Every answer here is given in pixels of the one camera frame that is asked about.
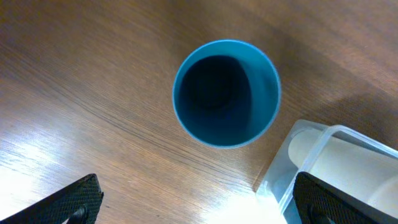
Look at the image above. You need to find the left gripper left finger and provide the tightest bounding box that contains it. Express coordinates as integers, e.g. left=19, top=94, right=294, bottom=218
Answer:
left=1, top=174, right=104, bottom=224

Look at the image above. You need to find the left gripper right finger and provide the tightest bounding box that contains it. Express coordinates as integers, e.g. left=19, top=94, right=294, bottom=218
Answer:
left=293, top=172, right=397, bottom=224

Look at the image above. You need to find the cream cup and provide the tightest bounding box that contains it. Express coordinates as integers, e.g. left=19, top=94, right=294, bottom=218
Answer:
left=368, top=176, right=398, bottom=218
left=287, top=128, right=398, bottom=203

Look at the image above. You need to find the blue cup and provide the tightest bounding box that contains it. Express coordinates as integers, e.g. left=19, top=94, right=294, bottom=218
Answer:
left=172, top=39, right=282, bottom=149

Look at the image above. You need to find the clear plastic container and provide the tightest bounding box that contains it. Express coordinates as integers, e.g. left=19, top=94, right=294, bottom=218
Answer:
left=256, top=119, right=397, bottom=223

